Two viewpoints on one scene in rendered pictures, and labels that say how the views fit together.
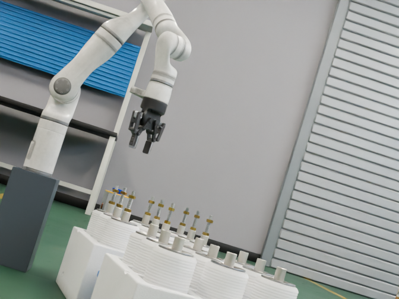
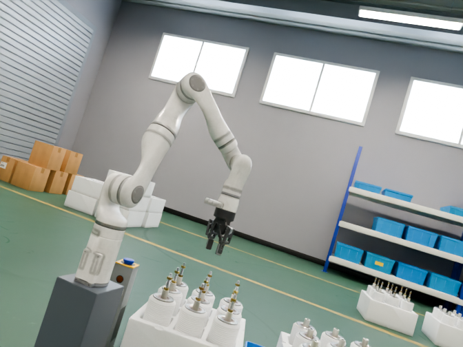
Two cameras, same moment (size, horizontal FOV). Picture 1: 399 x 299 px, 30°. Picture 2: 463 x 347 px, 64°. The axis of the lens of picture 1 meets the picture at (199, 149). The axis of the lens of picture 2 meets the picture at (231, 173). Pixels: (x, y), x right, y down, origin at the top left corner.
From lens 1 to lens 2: 2.21 m
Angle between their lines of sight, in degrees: 68
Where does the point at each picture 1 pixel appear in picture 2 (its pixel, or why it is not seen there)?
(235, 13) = not seen: outside the picture
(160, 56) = (242, 177)
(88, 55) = (157, 159)
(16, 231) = not seen: outside the picture
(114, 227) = (235, 331)
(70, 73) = (145, 180)
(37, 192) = (111, 306)
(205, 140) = not seen: outside the picture
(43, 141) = (114, 253)
